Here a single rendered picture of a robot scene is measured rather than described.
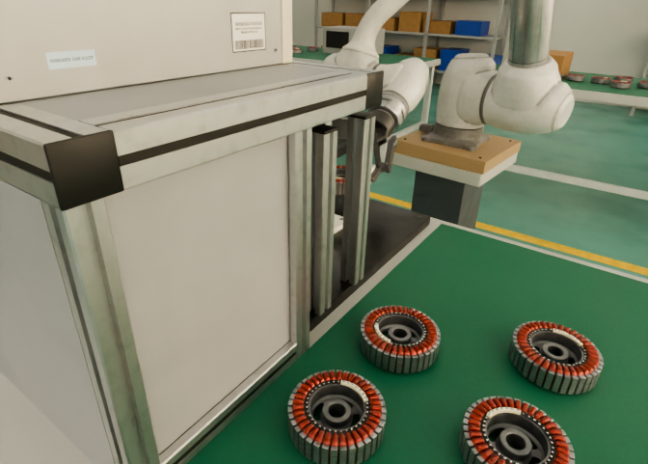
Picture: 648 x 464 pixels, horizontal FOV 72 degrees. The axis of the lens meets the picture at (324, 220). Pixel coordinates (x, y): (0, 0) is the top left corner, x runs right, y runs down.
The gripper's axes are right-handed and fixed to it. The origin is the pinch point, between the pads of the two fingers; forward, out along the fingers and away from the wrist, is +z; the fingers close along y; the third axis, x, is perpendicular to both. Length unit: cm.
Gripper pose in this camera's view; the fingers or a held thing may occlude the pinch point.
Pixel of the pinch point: (341, 178)
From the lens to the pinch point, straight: 102.9
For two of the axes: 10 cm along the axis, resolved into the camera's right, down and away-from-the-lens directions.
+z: -5.1, 7.5, -4.2
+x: 2.7, 6.0, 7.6
